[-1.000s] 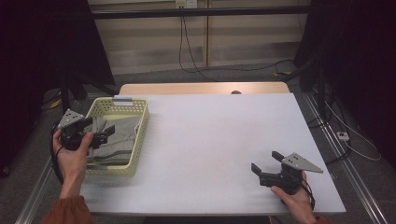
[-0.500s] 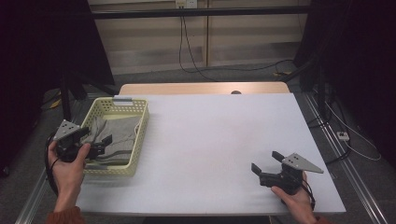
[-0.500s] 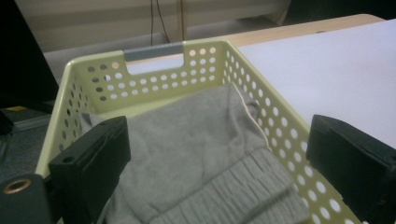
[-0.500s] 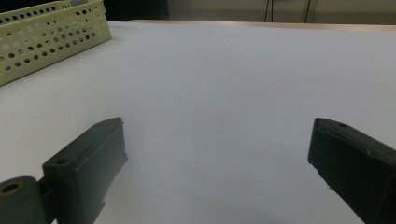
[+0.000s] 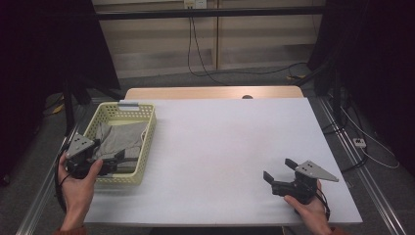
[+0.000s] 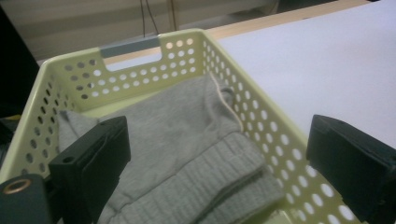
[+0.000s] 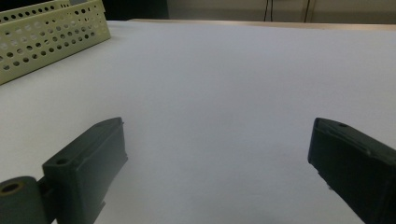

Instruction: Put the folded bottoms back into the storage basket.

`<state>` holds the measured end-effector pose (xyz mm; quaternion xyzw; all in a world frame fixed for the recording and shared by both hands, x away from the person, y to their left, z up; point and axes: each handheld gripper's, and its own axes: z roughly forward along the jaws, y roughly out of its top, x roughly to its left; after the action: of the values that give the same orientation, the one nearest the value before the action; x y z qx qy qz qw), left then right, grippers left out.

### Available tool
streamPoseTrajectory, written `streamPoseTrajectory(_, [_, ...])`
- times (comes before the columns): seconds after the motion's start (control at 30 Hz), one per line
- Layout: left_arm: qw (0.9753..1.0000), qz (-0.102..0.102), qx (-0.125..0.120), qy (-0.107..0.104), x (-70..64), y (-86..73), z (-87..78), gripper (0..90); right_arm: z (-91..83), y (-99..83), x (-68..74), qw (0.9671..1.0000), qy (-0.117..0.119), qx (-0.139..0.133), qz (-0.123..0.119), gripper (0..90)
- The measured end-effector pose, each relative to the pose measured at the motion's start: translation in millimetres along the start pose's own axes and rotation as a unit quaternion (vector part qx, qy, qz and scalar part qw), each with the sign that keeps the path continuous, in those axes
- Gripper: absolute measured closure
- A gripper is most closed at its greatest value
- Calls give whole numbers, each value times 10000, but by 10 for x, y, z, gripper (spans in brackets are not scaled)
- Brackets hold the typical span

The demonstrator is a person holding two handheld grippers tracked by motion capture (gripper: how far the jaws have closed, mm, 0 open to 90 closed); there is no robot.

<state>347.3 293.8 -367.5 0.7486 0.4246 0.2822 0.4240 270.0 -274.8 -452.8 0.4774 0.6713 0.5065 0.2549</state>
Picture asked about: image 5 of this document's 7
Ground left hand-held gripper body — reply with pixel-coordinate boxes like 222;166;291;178
65;132;118;180

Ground person's right hand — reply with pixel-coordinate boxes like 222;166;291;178
283;180;334;235

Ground white floor cable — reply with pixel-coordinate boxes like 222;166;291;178
341;106;401;170

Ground black floor cable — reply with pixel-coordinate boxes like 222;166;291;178
322;97;371;174

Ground wooden table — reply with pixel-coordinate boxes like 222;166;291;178
124;85;304;101

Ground black curtain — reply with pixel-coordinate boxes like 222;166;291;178
307;0;415;168
0;0;121;188

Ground person's left hand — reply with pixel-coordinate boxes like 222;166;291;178
58;153;104;231

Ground hand-held gripper black cable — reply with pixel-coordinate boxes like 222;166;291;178
53;148;71;213
314;187;331;221

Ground right hand-held gripper black cable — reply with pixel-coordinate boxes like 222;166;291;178
314;187;331;221

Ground black horizontal bar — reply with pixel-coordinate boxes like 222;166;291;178
96;5;327;22

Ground black power cable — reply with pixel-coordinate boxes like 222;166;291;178
190;16;308;78
186;8;229;86

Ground black stand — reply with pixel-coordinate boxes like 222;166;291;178
62;76;97;137
321;62;347;129

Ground metal floor rail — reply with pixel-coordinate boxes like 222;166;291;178
16;97;99;235
317;96;409;235

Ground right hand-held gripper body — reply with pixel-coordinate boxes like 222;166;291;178
272;160;340;205

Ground white wall socket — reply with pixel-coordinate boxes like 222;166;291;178
183;0;208;10

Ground grey pants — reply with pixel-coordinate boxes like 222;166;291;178
92;120;149;173

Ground pale yellow plastic basket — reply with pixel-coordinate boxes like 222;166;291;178
82;101;158;186

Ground left hand-held gripper black cable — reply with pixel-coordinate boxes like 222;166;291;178
53;148;71;213

